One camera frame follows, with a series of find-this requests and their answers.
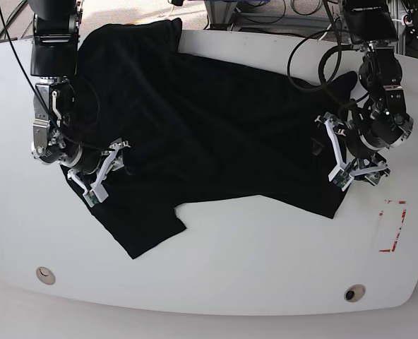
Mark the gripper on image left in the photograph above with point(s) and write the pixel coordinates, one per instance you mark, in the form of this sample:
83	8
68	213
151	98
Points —
89	170

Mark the black t-shirt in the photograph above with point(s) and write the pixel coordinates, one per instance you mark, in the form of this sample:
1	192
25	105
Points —
198	130

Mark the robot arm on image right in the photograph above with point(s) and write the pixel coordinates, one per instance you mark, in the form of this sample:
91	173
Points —
383	121

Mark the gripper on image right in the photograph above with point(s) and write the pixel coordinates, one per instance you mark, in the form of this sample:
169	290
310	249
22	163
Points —
352	152

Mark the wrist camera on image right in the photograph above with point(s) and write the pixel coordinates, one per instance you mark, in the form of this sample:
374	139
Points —
341	178

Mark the red tape rectangle marking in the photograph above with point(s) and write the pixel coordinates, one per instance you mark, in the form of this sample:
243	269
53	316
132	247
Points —
390	223

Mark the aluminium frame rail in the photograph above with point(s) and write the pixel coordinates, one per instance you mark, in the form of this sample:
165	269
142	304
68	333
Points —
224	14

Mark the white table grommet left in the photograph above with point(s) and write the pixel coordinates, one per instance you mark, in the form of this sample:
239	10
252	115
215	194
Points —
45	276

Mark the table grommet hole right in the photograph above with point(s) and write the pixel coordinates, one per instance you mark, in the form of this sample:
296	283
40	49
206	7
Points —
354	293

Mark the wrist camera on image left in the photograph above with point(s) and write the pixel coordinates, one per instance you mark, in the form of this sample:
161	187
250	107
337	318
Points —
95	196

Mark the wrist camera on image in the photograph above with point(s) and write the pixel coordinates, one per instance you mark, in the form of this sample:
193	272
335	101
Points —
95	196
341	178

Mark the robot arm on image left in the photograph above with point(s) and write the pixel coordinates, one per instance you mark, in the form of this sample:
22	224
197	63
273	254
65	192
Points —
54	60

